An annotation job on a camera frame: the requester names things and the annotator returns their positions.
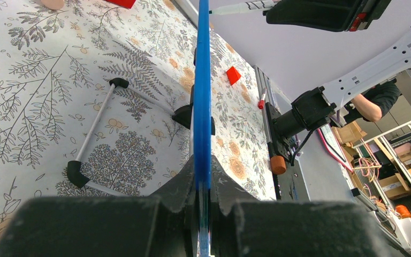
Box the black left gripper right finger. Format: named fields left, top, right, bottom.
left=210, top=157, right=401, bottom=256

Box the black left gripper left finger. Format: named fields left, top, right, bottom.
left=0, top=158, right=196, bottom=256

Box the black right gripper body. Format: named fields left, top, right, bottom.
left=265, top=0, right=391, bottom=32

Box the green whiteboard marker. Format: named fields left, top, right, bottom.
left=209, top=0, right=279, bottom=15

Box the blue framed whiteboard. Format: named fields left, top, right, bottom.
left=66, top=0, right=216, bottom=257

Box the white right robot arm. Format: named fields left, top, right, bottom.
left=264, top=1, right=411, bottom=141

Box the person in black shirt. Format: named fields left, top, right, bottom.
left=344, top=79, right=401, bottom=124

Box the red capped marker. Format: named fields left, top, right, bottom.
left=257, top=88, right=267, bottom=110

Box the red triangular block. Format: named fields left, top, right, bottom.
left=226, top=66, right=241, bottom=85

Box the floral patterned table mat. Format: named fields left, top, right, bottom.
left=0, top=0, right=277, bottom=257

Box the metal storage shelving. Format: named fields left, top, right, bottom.
left=333, top=111, right=411, bottom=257

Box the pink microphone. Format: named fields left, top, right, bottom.
left=40, top=0, right=65, bottom=11

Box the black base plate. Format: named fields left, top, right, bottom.
left=264, top=102, right=308, bottom=202

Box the red rectangular frame block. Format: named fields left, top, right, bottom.
left=106, top=0, right=136, bottom=9

